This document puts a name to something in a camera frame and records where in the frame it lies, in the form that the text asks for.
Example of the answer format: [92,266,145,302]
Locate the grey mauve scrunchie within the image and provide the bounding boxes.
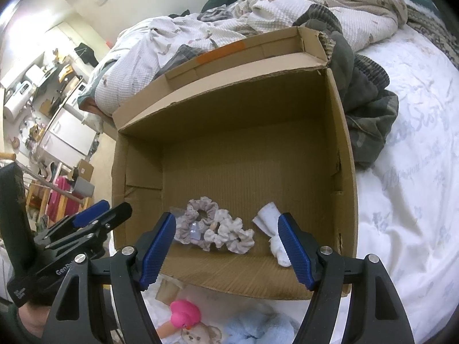
[174,196,219,252]

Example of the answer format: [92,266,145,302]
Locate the pink rubber duck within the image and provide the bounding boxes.
[156,300,201,339]

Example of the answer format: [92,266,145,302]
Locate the fluffy light blue scrunchie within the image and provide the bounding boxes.
[223,309,299,344]

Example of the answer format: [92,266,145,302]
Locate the person's left hand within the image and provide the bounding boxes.
[18,303,50,338]

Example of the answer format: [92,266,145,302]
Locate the pink suitcase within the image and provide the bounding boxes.
[46,176,79,223]

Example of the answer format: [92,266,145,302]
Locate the clear plastic bag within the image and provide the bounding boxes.
[170,207,202,245]

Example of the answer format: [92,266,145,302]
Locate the white rolled sock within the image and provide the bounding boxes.
[252,202,291,268]

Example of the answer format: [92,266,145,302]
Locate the small floor cardboard box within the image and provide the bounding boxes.
[77,159,94,182]

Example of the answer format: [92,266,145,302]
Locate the white low cabinet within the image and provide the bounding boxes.
[40,108,96,158]

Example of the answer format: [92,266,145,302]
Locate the white floral duvet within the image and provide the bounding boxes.
[355,26,458,343]

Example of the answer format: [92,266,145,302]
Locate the brown cardboard box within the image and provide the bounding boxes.
[111,26,359,301]

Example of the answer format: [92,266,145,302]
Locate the dark camouflage jacket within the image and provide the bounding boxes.
[293,4,399,169]

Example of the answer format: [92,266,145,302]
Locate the beige waffle blanket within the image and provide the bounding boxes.
[77,0,408,116]

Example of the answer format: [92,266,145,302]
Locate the black white patterned cloth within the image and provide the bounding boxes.
[407,5,458,69]

